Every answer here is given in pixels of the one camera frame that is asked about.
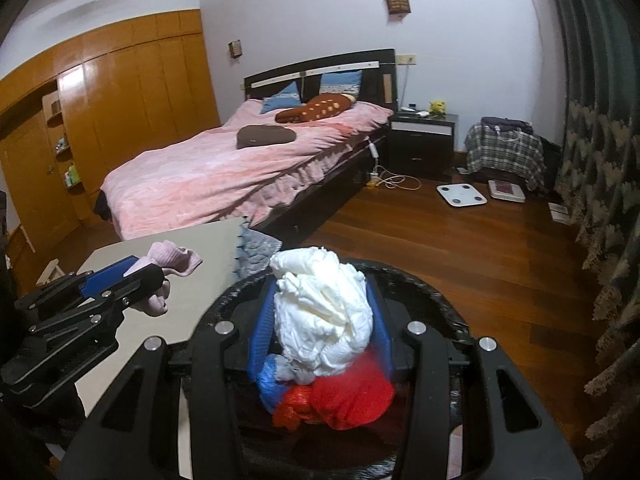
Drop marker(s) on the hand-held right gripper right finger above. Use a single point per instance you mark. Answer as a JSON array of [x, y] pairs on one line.
[[382, 330]]

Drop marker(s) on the dark green patterned curtain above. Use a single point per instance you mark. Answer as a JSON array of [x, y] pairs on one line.
[[600, 135]]

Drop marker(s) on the pink sock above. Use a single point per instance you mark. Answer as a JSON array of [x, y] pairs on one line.
[[170, 257]]

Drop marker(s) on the brown cushion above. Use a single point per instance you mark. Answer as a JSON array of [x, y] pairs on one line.
[[265, 136]]

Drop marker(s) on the green bottle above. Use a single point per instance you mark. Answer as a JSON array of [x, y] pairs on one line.
[[72, 175]]

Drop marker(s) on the yellow plush toy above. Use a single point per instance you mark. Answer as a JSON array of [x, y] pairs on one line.
[[437, 107]]

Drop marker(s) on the large white bag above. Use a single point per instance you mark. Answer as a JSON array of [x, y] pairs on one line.
[[320, 310]]

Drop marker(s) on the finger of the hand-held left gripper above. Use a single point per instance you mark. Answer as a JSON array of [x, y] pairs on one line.
[[107, 275], [142, 282]]

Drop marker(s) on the small wooden stool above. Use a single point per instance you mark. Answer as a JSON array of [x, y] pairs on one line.
[[50, 271]]

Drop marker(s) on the wooden wardrobe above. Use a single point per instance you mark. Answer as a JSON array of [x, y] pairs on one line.
[[125, 100]]

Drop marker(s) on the wall socket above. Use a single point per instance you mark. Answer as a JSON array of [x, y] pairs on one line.
[[405, 59]]

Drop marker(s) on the red polka-dot pillow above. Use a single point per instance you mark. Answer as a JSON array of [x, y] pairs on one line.
[[315, 107]]

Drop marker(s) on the blue pillow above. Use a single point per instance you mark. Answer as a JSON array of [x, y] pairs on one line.
[[340, 82], [282, 99]]

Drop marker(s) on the power strip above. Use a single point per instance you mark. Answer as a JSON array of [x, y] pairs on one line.
[[374, 179]]

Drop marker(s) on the black nightstand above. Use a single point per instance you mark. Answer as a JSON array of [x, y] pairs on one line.
[[420, 152]]

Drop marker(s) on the red cloth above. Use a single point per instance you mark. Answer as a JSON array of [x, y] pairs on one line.
[[350, 395]]

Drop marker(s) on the small wall lamp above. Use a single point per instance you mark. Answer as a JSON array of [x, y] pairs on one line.
[[235, 48]]

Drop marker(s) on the blue quilted cloth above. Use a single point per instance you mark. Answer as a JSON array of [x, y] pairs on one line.
[[257, 252]]

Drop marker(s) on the white bathroom scale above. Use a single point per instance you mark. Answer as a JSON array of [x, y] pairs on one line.
[[461, 195]]

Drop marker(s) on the bin with black bag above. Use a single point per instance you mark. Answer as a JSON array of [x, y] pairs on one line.
[[440, 310]]

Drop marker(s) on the small flat box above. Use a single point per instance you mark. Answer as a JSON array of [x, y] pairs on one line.
[[560, 212]]

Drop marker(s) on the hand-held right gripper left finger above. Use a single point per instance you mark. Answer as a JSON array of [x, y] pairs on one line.
[[261, 340]]

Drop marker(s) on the plaid covered bag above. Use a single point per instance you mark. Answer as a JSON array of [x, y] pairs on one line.
[[505, 157]]

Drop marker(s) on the red-topped bathroom scale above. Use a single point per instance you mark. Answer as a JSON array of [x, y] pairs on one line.
[[506, 190]]

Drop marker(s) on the pink blanket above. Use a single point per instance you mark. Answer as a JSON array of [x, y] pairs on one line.
[[210, 180]]

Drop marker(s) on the dark wooden bed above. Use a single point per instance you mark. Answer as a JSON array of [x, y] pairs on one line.
[[325, 65]]

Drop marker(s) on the large wall lamp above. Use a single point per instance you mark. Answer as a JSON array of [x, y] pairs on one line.
[[397, 1]]

